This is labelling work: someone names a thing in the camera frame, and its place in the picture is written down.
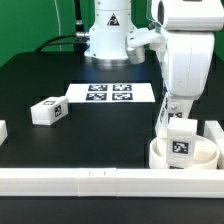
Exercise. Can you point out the white front fence bar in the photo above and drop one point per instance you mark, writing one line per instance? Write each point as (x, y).
(112, 182)

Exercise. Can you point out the white round stool seat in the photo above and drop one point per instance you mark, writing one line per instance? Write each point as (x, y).
(206, 155)

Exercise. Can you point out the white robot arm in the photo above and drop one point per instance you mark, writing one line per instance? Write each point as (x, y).
(107, 36)

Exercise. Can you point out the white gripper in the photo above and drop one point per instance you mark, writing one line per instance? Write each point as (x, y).
(184, 57)

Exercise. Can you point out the white marker sheet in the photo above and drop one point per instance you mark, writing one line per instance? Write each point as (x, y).
(110, 93)

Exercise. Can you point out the white left fence bar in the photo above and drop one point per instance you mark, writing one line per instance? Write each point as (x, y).
(3, 131)

